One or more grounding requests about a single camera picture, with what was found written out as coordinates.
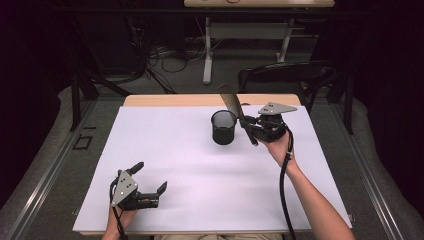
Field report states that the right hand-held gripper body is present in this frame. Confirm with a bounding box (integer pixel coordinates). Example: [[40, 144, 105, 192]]
[[248, 101, 298, 144]]

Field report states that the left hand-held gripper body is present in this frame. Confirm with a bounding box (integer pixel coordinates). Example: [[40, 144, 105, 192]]
[[110, 169, 160, 212]]

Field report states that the black mesh pen holder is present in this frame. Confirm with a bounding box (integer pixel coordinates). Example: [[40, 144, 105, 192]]
[[210, 109, 238, 146]]

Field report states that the black comb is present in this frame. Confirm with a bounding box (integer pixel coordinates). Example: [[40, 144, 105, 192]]
[[218, 84, 259, 147]]

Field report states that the person's right hand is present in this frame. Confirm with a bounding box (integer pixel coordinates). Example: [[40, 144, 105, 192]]
[[259, 130, 300, 174]]

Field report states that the person's left hand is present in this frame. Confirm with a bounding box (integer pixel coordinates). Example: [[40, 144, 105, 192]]
[[105, 208, 137, 236]]

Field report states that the white table mat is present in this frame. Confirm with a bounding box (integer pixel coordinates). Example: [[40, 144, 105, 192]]
[[72, 105, 353, 233]]

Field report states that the black folding chair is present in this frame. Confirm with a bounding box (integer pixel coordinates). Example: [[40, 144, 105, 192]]
[[237, 61, 338, 113]]

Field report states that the black metal stand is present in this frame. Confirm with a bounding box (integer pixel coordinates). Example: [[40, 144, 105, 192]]
[[68, 69, 133, 132], [326, 71, 355, 136]]

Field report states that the white-legged wooden desk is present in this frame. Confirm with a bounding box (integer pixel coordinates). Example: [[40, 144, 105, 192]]
[[183, 0, 336, 85]]

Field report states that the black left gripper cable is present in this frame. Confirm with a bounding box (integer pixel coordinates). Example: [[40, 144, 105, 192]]
[[109, 181, 129, 240]]

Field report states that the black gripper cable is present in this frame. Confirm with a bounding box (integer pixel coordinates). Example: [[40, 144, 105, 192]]
[[279, 128, 298, 240], [109, 181, 129, 240]]

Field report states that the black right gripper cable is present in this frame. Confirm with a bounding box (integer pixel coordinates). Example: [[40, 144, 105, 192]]
[[279, 128, 298, 240]]

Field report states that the aluminium floor rail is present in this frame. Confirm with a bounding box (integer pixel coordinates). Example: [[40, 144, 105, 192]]
[[329, 103, 405, 240], [6, 99, 98, 240]]

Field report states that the tangle of floor cables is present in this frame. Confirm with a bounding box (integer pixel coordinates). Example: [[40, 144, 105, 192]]
[[133, 16, 221, 94]]

